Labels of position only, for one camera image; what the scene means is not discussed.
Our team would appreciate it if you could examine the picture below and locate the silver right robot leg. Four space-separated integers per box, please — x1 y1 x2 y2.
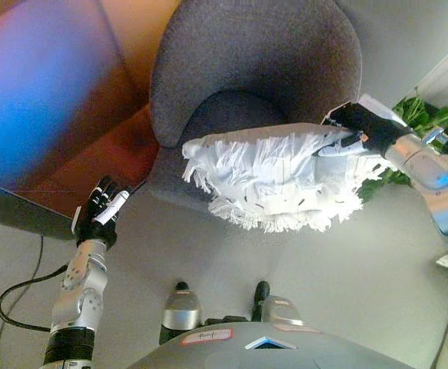
259 294 306 328

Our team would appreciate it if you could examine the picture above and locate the thin black floor cable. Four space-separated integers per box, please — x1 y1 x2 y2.
0 234 45 369

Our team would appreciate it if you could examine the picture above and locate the grey fabric armchair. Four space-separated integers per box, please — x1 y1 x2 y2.
145 0 363 217

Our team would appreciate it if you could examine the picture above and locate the thick black wrist cable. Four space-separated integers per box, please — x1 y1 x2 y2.
0 264 70 333

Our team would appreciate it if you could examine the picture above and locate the grey robot torso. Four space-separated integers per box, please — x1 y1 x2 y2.
124 314 417 369

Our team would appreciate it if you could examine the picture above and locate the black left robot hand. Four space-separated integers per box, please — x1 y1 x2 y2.
71 175 131 249

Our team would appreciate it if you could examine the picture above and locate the brown wooden desk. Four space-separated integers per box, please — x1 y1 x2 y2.
0 0 183 242

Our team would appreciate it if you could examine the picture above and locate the white fringed pillow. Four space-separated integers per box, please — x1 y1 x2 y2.
181 121 383 234

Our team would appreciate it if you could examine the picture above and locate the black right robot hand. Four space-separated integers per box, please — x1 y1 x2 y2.
315 94 411 158

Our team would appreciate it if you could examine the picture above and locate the green leafy houseplant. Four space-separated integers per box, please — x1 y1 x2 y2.
357 95 448 201

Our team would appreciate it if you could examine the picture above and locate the black right robot foot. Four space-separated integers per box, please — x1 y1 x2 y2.
251 280 270 321

